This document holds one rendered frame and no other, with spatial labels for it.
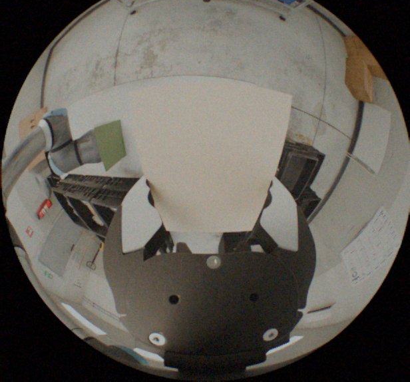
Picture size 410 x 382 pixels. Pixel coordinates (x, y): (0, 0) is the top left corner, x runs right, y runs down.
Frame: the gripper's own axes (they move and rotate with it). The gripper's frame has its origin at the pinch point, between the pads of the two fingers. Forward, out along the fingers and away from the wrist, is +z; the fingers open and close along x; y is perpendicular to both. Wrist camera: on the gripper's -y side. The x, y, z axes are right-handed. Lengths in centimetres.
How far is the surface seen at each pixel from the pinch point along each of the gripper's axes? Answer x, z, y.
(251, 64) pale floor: 41, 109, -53
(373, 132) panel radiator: 245, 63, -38
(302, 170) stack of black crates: 80, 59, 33
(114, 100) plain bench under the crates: -42, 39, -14
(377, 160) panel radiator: 242, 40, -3
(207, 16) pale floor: 0, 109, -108
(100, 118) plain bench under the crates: -53, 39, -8
